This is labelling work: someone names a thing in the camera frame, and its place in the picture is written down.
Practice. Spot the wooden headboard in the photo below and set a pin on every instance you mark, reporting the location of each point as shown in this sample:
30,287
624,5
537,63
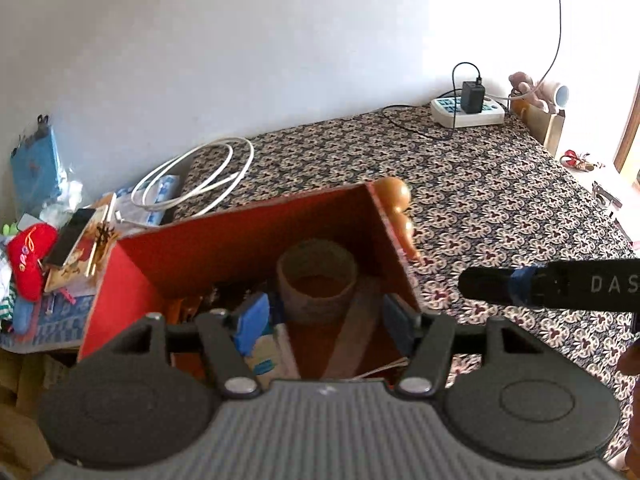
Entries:
542,125

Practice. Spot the illustrated book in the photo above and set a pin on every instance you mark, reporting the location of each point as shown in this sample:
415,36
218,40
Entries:
82,255

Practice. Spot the red cardboard box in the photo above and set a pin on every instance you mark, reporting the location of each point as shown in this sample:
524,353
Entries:
225,245

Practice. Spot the pink plush toy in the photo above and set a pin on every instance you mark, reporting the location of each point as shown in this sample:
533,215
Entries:
525,85

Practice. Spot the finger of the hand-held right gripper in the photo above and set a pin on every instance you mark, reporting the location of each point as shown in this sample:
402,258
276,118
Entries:
492,284

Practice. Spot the black smartphone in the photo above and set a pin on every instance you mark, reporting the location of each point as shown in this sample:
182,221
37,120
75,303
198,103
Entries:
67,237

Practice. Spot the red embroidered cloth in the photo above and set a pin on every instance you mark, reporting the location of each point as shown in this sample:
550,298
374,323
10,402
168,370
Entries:
29,260

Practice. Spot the yellow blue small packet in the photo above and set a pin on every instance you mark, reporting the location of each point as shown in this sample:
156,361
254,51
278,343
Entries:
264,357

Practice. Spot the red small ornament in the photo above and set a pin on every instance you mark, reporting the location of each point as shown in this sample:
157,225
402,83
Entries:
580,160

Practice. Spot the brown cardboard box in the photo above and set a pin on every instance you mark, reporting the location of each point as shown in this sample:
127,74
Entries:
20,410

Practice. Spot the brown tape roll stack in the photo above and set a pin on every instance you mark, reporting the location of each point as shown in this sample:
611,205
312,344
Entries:
315,285

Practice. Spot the person's right hand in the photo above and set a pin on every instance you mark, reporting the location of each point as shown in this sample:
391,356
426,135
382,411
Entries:
631,395

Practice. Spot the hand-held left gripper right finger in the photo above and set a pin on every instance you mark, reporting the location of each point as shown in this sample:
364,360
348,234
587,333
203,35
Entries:
397,322

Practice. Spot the floral patterned blanket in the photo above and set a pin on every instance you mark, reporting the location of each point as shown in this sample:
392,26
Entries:
490,175

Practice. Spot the blue white tissue packet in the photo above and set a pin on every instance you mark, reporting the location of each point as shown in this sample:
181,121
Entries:
162,190

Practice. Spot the brown wooden gourd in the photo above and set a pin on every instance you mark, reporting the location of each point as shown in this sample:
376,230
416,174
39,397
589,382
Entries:
397,210

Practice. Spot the white power strip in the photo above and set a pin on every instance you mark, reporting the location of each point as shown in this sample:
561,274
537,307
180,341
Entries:
450,112

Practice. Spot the black charger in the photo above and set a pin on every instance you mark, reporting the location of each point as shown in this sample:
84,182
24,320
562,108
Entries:
472,96

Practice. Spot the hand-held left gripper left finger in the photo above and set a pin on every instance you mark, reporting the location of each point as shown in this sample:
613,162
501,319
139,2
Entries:
252,322

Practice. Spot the white cup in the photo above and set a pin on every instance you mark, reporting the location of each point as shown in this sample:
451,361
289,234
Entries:
559,95

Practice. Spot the clear plastic bag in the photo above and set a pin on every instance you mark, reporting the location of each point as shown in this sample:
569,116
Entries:
62,200

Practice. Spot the blue hanging bag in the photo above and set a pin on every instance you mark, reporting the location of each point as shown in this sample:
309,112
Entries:
35,165

